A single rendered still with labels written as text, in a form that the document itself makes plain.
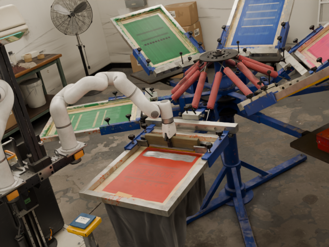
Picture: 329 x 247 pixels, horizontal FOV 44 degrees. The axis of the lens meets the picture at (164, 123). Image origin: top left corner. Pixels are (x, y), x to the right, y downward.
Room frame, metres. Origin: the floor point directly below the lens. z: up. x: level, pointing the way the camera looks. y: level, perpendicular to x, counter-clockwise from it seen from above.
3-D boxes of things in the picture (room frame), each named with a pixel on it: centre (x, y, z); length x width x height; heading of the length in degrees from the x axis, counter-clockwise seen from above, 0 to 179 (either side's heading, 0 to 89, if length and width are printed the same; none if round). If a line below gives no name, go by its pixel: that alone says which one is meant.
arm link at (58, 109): (2.27, 0.59, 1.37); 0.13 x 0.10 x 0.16; 4
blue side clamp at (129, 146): (2.49, 0.18, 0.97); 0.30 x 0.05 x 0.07; 146
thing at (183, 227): (1.97, -0.05, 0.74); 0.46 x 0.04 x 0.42; 146
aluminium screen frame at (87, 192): (2.14, 0.09, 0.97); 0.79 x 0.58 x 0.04; 146
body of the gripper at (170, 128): (2.30, -0.02, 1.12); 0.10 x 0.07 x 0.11; 146
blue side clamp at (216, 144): (2.18, -0.28, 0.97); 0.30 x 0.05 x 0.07; 146
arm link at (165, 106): (2.31, 0.02, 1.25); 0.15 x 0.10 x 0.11; 94
